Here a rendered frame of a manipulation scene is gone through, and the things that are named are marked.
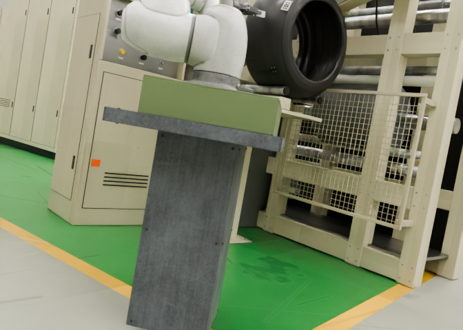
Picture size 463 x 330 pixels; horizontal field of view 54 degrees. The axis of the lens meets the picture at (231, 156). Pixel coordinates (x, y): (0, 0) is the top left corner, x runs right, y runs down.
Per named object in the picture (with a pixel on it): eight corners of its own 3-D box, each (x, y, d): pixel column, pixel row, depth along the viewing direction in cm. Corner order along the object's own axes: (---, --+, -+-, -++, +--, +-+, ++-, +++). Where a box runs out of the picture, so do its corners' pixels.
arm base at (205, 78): (247, 96, 134) (250, 77, 134) (178, 84, 139) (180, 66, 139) (257, 102, 152) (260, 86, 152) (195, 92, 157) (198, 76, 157)
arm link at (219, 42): (245, 78, 139) (258, 7, 138) (187, 66, 136) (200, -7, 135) (236, 83, 155) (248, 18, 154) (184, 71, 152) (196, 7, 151)
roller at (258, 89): (241, 83, 257) (246, 87, 260) (238, 89, 256) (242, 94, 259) (286, 85, 231) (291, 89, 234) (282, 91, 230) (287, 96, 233)
